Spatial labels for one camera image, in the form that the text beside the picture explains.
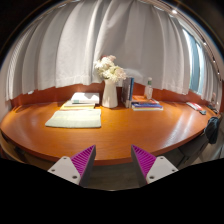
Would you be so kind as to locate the white curtain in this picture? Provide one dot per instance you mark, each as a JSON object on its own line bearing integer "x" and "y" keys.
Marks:
{"x": 60, "y": 49}

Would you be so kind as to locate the yellow book under stack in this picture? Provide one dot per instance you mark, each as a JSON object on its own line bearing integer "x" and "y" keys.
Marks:
{"x": 69, "y": 105}

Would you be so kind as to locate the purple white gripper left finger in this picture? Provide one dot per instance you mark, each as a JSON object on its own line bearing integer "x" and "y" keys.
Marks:
{"x": 77, "y": 168}

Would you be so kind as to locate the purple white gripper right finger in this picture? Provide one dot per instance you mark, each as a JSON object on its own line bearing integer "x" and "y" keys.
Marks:
{"x": 150, "y": 168}

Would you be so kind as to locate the blue flat book stack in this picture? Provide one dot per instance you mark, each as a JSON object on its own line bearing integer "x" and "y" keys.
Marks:
{"x": 146, "y": 107}

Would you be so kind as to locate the upright dark books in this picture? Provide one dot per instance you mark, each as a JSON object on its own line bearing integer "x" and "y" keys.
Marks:
{"x": 127, "y": 91}

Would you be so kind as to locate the white flower bouquet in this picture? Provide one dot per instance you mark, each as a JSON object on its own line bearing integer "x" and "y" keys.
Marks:
{"x": 107, "y": 70}

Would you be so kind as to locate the white book on stack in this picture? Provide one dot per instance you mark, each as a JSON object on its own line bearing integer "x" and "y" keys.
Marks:
{"x": 82, "y": 97}

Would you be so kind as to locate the light green folded towel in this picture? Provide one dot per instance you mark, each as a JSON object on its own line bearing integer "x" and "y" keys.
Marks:
{"x": 75, "y": 119}

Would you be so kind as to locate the red book at right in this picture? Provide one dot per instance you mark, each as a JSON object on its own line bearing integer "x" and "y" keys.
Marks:
{"x": 194, "y": 106}

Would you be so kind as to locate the white ceramic vase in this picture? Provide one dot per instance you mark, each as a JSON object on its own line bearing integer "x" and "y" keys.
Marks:
{"x": 109, "y": 98}

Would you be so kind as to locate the orange flat book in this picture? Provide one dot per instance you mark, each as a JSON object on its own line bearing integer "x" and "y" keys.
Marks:
{"x": 142, "y": 99}

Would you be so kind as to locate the dark chair with jacket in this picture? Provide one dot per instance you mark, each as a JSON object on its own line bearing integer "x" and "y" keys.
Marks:
{"x": 196, "y": 145}

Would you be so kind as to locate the clear plastic bottle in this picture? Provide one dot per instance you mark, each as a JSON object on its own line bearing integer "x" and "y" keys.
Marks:
{"x": 149, "y": 89}

